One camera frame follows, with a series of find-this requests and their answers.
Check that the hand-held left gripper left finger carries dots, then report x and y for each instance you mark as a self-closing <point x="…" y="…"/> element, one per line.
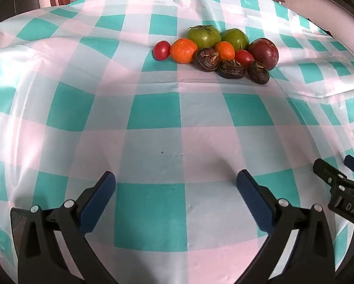
<point x="97" y="202"/>

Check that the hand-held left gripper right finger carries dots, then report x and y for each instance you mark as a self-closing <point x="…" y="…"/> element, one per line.
<point x="253" y="202"/>

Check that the small red oval tomato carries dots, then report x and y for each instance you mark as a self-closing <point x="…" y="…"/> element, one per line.
<point x="244" y="58"/>
<point x="161" y="50"/>

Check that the smooth green tomato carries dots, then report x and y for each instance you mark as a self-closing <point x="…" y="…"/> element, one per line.
<point x="235" y="39"/>

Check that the teal pink checkered tablecloth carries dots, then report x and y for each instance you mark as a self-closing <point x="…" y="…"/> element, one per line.
<point x="153" y="115"/>

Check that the dark brown wrinkled fruit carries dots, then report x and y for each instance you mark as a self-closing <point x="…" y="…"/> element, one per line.
<point x="231" y="69"/>
<point x="208" y="59"/>
<point x="258" y="72"/>

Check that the dark red round tomato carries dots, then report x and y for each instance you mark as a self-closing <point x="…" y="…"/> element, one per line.
<point x="264" y="53"/>

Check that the small orange mandarin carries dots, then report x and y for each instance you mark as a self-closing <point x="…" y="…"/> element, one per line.
<point x="225" y="50"/>

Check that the large orange mandarin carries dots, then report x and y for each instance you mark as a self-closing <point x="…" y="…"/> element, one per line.
<point x="183" y="51"/>

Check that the large green tomato with calyx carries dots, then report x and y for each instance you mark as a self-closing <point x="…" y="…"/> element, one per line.
<point x="203" y="36"/>

